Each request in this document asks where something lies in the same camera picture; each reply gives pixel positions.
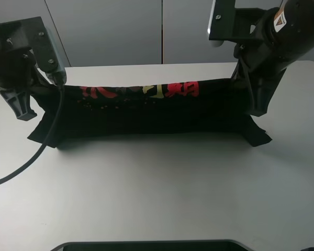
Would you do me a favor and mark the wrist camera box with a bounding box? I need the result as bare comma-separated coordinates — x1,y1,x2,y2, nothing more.
207,0,265,47
27,17,67,86

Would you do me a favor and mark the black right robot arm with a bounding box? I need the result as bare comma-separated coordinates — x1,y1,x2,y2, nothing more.
233,1,314,117

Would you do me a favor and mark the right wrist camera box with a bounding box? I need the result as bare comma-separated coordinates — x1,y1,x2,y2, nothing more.
207,0,265,47

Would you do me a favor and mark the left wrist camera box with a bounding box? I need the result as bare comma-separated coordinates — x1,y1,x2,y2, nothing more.
27,17,67,86

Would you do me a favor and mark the black printed t-shirt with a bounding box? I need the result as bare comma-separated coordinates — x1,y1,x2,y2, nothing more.
27,80,273,150

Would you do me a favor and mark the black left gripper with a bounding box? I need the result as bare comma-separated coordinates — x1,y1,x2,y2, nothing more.
0,18,38,121

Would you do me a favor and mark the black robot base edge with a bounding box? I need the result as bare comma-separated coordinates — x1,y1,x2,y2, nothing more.
53,240,250,251

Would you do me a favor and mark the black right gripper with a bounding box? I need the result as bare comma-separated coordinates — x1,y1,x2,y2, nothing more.
231,7,294,118

